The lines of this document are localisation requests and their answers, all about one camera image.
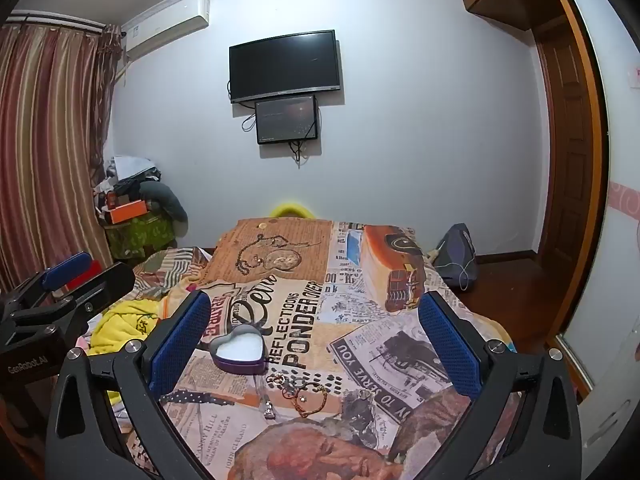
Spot green patterned cloth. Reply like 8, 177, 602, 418
103, 209, 176, 262

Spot small black monitor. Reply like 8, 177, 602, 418
254, 95, 320, 145

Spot grey cloth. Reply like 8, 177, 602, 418
139, 179, 190, 234

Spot curtain rod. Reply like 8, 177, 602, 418
4, 10, 109, 29

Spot purple heart-shaped jewelry box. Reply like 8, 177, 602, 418
209, 324, 266, 375

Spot yellow plastic chair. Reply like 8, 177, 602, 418
270, 203, 315, 220

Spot wooden door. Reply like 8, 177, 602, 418
531, 25, 609, 358

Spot printed blanket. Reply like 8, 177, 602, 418
120, 217, 518, 480

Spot white cloth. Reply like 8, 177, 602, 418
104, 155, 161, 182

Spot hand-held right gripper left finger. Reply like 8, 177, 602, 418
45, 290, 214, 480

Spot white cable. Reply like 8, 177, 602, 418
425, 246, 474, 291

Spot wall-mounted black television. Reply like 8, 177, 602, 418
229, 30, 343, 105

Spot orange box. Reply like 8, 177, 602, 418
108, 199, 149, 225

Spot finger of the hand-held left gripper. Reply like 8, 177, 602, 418
0, 252, 94, 312
10, 262, 136, 337

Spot grey bag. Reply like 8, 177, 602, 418
432, 223, 480, 289

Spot striped blanket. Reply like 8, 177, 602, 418
131, 246, 217, 292

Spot white air conditioner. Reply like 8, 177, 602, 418
121, 0, 211, 61

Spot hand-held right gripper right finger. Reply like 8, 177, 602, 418
417, 290, 584, 480

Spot yellow cloth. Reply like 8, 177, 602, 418
89, 299, 172, 357

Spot striped red curtain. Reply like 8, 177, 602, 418
0, 22, 124, 293

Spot red box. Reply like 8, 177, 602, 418
66, 259, 109, 289

